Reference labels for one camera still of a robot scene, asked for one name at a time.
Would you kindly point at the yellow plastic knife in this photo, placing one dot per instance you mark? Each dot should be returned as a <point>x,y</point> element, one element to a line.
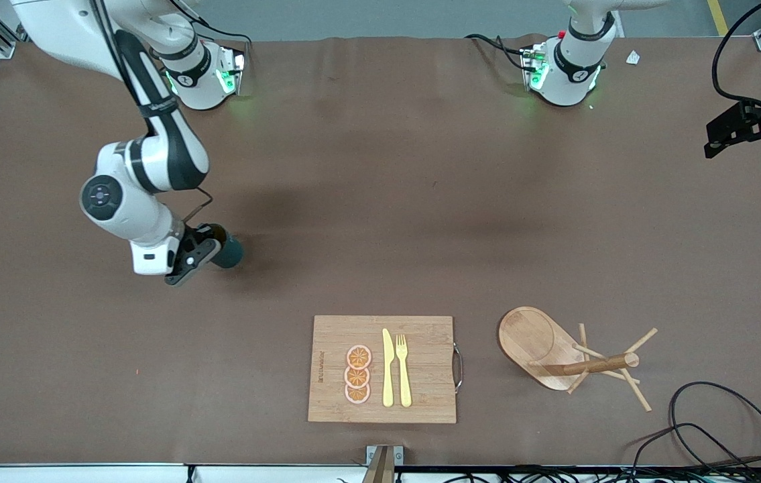
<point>387,369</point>

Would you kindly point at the white table edge rail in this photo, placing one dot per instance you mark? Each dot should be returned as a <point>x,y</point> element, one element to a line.
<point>85,473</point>

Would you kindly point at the orange slice toy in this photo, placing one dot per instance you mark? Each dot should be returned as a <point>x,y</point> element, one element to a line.
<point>357,377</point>
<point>357,394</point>
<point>359,357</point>

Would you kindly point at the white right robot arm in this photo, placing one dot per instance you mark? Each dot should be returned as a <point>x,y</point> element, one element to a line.
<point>172,154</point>

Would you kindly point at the dark green cup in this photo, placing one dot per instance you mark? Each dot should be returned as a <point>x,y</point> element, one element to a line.
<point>231,253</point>

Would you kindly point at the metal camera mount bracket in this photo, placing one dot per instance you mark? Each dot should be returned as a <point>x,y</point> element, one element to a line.
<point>380,463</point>

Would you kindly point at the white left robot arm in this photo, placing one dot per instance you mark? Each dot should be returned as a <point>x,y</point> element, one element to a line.
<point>574,67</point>

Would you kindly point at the wooden mug tree stand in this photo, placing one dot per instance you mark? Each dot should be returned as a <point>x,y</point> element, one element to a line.
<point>528,335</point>

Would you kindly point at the yellow plastic fork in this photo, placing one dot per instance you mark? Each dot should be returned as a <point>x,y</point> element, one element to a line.
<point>403,376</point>

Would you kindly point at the bamboo cutting board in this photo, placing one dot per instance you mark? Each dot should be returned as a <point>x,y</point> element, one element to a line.
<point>420,376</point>

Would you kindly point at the white paper scrap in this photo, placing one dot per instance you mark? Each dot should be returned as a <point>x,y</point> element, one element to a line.
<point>633,58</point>

